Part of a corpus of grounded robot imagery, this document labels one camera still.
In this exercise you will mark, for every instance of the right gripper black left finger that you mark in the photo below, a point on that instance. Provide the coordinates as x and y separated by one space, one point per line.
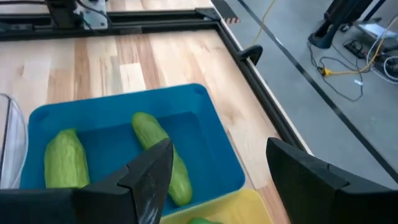
93 205

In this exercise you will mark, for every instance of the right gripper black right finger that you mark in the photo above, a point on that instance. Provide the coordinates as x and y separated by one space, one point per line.
326 193

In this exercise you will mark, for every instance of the short ridged green cucumber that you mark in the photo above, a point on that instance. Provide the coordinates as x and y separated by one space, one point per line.
65 161

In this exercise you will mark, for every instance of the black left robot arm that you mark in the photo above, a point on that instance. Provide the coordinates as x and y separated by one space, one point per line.
62 12

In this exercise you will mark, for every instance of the yellow plastic bin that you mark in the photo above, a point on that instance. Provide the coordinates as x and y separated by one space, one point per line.
242 208

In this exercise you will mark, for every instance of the long smooth green cucumber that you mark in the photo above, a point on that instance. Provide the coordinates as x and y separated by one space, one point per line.
149 127

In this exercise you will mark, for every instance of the clear plastic container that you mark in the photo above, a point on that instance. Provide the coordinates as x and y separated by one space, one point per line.
15 149

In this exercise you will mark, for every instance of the black floor tape strip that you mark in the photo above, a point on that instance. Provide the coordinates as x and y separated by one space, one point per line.
311 84

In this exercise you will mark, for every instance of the green bell pepper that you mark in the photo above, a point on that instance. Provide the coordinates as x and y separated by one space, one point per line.
203 221

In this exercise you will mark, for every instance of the small white tag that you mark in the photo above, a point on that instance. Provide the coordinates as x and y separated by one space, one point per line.
358 82

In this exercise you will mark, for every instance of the blue plastic bin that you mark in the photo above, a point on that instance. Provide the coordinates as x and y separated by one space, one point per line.
202 149

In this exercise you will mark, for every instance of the black stand base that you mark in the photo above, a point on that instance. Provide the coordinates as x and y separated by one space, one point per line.
326 34

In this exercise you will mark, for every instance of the grey metal plate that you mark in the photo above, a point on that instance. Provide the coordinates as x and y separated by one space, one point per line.
373 29

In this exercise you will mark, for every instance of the black hazard-striped floor mat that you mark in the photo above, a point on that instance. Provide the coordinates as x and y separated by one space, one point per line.
225 9

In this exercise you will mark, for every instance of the black frame clamp knob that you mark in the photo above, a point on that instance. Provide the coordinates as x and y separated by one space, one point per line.
253 53

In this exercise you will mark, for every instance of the black aluminium table frame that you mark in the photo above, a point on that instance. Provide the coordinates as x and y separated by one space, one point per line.
155 23

